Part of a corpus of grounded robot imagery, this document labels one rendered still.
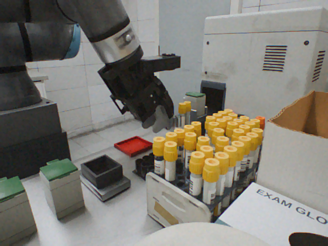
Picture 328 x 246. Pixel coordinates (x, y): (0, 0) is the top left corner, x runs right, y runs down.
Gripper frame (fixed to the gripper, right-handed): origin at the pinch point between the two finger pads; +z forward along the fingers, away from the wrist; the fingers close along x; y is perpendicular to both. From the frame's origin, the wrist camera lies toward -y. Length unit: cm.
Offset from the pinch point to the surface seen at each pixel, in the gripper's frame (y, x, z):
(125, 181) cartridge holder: 17.3, 7.4, -5.9
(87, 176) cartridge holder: 20.5, 2.8, -8.8
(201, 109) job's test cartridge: -9.6, 2.4, 3.3
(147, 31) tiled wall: -147, -181, 46
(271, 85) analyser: -20.5, 15.9, 1.6
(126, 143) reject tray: 9.2, -6.4, 0.2
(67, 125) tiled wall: -5, -220, 90
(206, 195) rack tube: 14.1, 23.0, -11.6
